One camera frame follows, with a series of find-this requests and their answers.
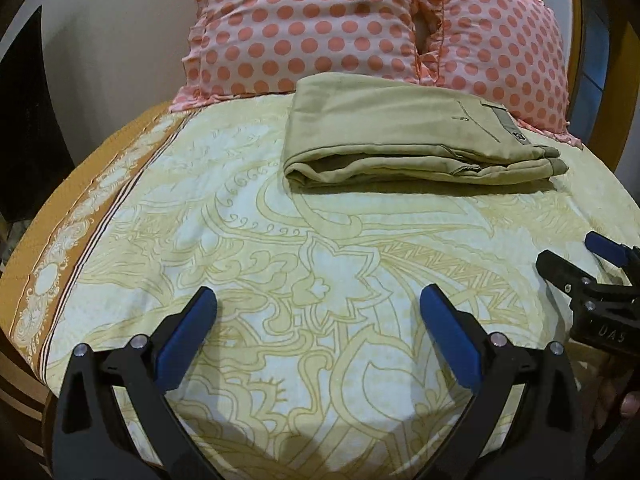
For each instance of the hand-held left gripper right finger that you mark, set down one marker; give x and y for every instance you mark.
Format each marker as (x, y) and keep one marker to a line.
(452, 335)

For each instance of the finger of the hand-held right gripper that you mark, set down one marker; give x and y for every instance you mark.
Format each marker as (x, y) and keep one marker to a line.
(607, 247)
(562, 272)

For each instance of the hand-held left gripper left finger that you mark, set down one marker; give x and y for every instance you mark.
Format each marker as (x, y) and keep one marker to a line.
(182, 332)

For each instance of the khaki pants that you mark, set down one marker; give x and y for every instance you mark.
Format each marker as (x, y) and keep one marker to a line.
(400, 135)

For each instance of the person's right hand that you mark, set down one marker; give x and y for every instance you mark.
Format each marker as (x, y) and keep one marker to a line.
(617, 395)

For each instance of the yellow patterned bed sheet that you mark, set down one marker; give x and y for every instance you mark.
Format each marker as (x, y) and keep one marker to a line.
(300, 270)

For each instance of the pink polka dot pillow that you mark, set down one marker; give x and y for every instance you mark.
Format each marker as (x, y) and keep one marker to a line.
(495, 40)
(300, 25)

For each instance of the dark furniture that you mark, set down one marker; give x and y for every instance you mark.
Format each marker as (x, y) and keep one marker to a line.
(25, 130)

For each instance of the brown striped bed frame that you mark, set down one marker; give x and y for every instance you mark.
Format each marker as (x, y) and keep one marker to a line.
(20, 400)

